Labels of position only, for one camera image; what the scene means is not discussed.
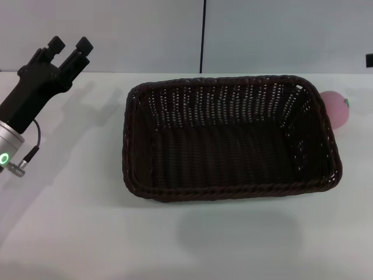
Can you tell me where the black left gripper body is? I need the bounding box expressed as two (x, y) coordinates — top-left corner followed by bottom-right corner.
(0, 62), (73, 135)

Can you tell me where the pink peach toy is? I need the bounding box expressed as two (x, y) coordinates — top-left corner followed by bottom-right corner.
(319, 90), (351, 130)

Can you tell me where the dark brown woven basket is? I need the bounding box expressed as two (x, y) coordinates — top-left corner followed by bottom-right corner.
(121, 74), (342, 202)

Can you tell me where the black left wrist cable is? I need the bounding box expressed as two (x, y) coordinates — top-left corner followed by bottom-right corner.
(20, 118), (42, 162)

